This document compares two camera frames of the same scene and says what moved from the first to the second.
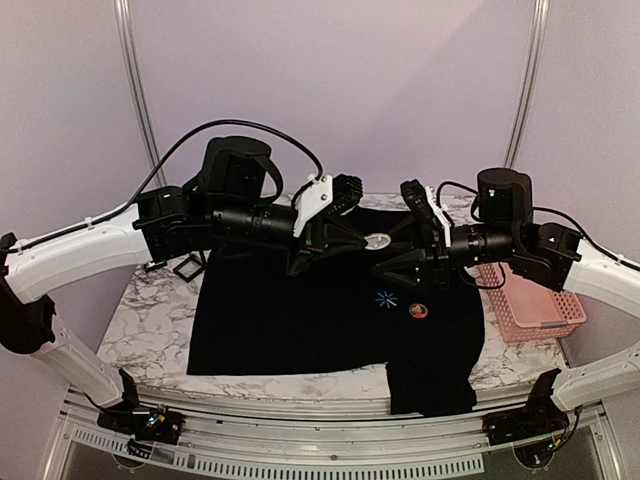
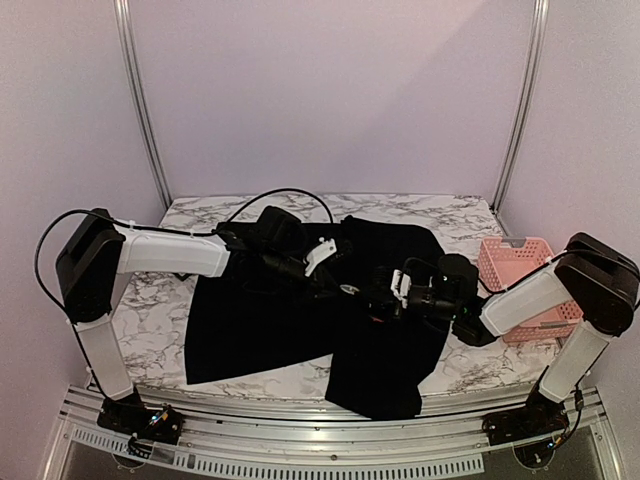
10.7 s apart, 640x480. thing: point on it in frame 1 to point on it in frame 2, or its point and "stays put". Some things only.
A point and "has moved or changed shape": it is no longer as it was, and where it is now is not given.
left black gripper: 323,237 to 320,278
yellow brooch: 378,241 to 350,289
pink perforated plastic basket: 525,308 stays put
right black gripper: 435,248 to 382,298
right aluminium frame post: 530,78 stays put
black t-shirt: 254,309 has moved or changed shape
